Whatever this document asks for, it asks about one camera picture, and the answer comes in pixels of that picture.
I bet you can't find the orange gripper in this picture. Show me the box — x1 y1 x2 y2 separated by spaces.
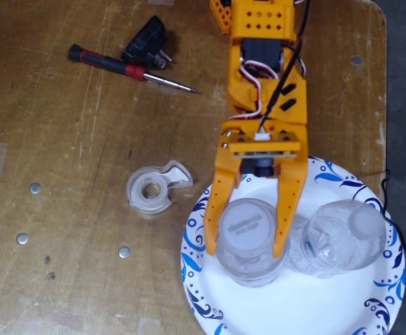
203 62 309 259

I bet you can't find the vitaminwater bottle purple label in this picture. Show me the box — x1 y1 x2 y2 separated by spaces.
212 198 291 288

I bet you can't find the blue floral paper plate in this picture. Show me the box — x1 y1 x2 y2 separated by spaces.
181 153 406 335

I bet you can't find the clear water bottle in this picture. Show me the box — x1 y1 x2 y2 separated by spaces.
288 198 388 279

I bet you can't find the clear tape dispenser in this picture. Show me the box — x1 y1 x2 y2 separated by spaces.
125 159 194 216

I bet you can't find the black power adapter plug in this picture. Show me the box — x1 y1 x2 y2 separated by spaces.
121 15 174 70

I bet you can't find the red black screwdriver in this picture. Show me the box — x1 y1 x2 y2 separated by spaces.
68 43 202 95

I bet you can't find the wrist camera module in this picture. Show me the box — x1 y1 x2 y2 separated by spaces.
232 134 301 178

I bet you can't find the white red servo wire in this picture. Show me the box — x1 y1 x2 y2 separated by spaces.
237 59 307 121

